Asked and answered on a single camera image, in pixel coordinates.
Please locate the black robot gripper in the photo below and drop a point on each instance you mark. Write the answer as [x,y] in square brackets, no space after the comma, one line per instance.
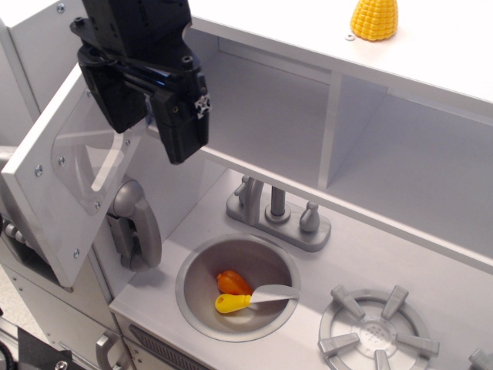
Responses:
[147,34]

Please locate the grey lower door handle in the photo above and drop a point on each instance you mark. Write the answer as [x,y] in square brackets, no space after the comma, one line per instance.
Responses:
[103,347]

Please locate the yellow handled toy knife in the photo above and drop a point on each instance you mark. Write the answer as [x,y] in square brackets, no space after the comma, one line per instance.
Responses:
[228,303]

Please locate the grey toy stove burner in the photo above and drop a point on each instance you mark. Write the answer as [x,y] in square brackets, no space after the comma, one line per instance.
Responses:
[372,329]

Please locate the grey toy wall phone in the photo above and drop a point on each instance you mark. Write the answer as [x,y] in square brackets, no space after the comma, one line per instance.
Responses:
[134,228]

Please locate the yellow toy corn cob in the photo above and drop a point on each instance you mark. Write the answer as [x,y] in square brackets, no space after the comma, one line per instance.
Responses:
[375,20]

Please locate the round metal sink bowl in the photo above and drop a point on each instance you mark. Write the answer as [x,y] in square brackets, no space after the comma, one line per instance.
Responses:
[235,264]

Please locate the grey ice dispenser panel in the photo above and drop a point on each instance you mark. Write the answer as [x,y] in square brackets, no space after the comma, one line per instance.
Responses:
[24,254]

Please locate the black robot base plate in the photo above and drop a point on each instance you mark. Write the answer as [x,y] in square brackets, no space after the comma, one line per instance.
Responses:
[21,350]

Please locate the white toy kitchen cabinet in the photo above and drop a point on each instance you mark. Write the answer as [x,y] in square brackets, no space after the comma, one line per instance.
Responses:
[392,139]

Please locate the grey burner at right edge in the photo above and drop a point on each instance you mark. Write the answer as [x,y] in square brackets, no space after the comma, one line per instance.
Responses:
[480,360]

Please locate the white microwave door with window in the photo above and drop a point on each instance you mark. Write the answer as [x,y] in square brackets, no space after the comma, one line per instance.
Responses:
[63,177]

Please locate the grey toy sink faucet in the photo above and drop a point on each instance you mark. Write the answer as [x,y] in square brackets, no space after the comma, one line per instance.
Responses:
[302,227]

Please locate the orange toy carrot piece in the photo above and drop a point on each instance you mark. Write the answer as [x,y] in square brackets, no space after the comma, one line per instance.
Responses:
[230,282]

